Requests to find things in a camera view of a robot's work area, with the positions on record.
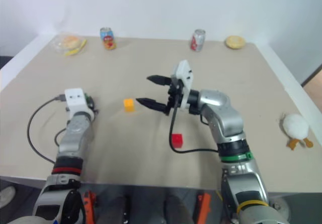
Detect red and white drink can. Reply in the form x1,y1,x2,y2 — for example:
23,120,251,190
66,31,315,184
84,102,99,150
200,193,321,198
190,29,207,52

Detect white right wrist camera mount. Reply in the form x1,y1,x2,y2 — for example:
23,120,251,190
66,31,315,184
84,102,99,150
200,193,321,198
172,59,195,109

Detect yellow cube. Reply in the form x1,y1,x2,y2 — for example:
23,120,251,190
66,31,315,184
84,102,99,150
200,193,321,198
123,98,135,113

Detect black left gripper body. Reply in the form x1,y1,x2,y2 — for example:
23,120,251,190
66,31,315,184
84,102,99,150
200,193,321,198
87,96,100,116

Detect white plush duck toy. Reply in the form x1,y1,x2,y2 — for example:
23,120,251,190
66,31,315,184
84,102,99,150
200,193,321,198
280,113,314,151

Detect blue and yellow drink can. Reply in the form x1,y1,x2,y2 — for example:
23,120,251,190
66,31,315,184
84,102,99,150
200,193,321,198
100,27,118,51

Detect bun in clear plastic box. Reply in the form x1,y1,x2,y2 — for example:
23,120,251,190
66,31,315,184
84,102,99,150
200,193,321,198
50,34,85,56

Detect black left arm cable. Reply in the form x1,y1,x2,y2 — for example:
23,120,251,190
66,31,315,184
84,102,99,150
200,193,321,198
27,94,66,164

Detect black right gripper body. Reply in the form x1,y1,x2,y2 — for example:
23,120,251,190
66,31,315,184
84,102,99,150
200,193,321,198
165,77,184,116

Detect yellow toy banana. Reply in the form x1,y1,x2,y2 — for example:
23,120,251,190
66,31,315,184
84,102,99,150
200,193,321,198
64,39,88,57

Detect round grey stand base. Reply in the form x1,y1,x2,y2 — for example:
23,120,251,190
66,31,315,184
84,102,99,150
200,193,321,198
268,197,292,222

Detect orange and black clamp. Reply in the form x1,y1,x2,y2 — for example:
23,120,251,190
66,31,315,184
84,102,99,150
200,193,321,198
196,192,212,224
82,190,98,224

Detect round tan bread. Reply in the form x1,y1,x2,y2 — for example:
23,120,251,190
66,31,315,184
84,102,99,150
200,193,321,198
225,35,247,50

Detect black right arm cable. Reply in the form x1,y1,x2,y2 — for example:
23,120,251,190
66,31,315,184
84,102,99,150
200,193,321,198
168,83,219,155

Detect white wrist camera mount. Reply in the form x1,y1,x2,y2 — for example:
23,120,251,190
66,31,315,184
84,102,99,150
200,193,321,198
172,59,195,109
64,87,94,121

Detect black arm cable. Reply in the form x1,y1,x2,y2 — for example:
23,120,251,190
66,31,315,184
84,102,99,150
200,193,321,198
27,94,66,164
168,83,219,155

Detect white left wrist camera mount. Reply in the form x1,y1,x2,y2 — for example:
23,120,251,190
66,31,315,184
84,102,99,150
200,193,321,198
64,87,94,121

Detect white shoe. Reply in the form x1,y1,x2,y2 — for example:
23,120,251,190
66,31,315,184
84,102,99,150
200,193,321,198
0,185,17,209

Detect red cube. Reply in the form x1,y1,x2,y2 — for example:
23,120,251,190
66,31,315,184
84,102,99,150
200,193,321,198
172,133,184,148

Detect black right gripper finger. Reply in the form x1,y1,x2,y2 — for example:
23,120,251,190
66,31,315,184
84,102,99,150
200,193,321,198
146,74,173,86
135,97,168,115

